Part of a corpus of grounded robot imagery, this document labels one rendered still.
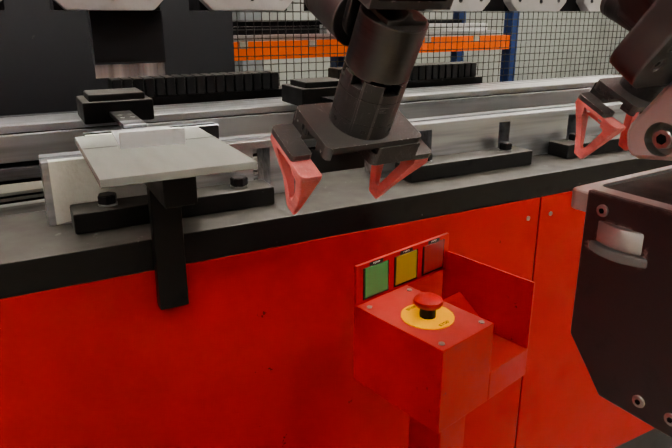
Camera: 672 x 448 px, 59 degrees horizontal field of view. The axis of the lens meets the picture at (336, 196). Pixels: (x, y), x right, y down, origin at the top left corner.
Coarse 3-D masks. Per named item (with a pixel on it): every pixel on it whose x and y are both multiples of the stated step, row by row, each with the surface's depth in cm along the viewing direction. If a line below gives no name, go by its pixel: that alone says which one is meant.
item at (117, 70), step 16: (96, 16) 84; (112, 16) 85; (128, 16) 86; (144, 16) 87; (160, 16) 88; (96, 32) 85; (112, 32) 86; (128, 32) 87; (144, 32) 88; (160, 32) 89; (96, 48) 85; (112, 48) 86; (128, 48) 87; (144, 48) 88; (160, 48) 90; (96, 64) 86; (112, 64) 88; (128, 64) 89; (144, 64) 90; (160, 64) 91
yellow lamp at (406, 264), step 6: (414, 252) 89; (396, 258) 87; (402, 258) 88; (408, 258) 89; (414, 258) 89; (396, 264) 87; (402, 264) 88; (408, 264) 89; (414, 264) 90; (396, 270) 87; (402, 270) 88; (408, 270) 89; (414, 270) 90; (396, 276) 88; (402, 276) 89; (408, 276) 89; (414, 276) 90; (396, 282) 88; (402, 282) 89
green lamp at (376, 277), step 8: (376, 264) 84; (384, 264) 85; (368, 272) 83; (376, 272) 84; (384, 272) 86; (368, 280) 84; (376, 280) 85; (384, 280) 86; (368, 288) 84; (376, 288) 85; (384, 288) 86; (368, 296) 84
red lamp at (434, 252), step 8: (424, 248) 91; (432, 248) 92; (440, 248) 93; (424, 256) 91; (432, 256) 92; (440, 256) 94; (424, 264) 91; (432, 264) 93; (440, 264) 94; (424, 272) 92
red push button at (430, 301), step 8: (416, 296) 80; (424, 296) 80; (432, 296) 80; (440, 296) 81; (416, 304) 79; (424, 304) 78; (432, 304) 78; (440, 304) 79; (424, 312) 80; (432, 312) 79
